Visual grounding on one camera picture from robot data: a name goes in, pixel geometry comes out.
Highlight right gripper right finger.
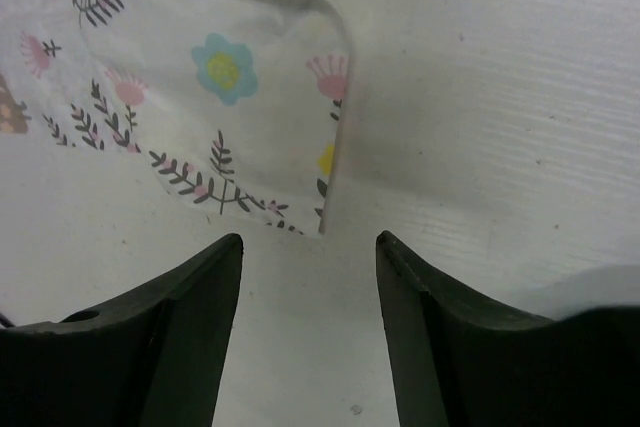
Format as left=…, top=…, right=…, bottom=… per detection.
left=376, top=231, right=639, bottom=426

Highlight floral animal print napkin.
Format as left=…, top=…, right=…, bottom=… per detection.
left=1, top=0, right=350, bottom=235

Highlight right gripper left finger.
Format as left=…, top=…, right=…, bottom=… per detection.
left=1, top=234, right=243, bottom=426

